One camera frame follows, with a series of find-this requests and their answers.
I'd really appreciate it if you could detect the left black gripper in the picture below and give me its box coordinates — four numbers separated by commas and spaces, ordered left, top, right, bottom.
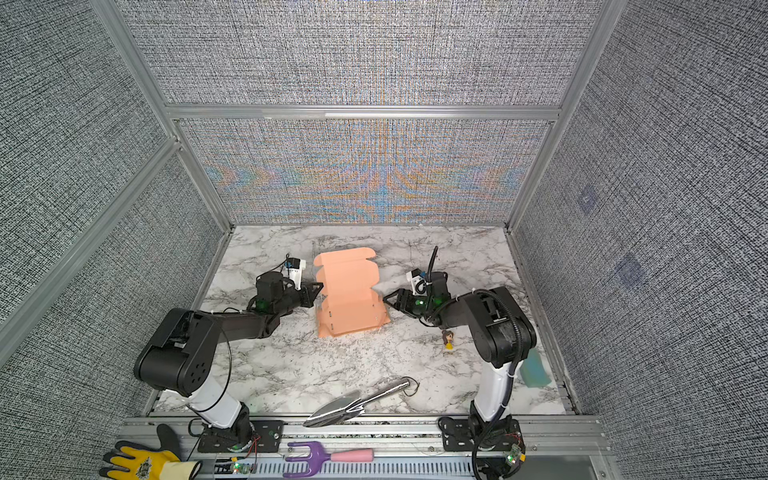
274, 282, 324, 318

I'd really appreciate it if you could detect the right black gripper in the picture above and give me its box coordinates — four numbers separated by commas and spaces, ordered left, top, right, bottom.
381, 289, 434, 317

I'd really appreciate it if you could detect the pink paper box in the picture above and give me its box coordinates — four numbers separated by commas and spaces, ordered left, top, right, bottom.
314, 247, 391, 338

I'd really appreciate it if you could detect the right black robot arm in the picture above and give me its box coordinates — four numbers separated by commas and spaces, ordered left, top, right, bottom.
392, 269, 537, 464

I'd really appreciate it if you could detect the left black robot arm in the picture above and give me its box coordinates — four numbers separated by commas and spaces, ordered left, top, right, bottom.
133, 256, 324, 453

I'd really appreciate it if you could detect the small brown yellow figurine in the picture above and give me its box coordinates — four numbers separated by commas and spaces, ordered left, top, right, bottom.
441, 330, 455, 352

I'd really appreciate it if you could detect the teal sponge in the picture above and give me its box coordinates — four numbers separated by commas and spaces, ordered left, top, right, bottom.
521, 355, 552, 388

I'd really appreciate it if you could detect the metal garden trowel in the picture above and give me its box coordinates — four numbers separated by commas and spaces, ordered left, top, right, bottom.
303, 376, 419, 428

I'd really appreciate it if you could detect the purple pink hand rake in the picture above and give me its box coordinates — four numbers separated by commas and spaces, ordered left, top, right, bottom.
283, 441, 375, 479

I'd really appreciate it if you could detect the yellow black work glove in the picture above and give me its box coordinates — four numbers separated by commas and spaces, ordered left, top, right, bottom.
98, 425, 202, 480

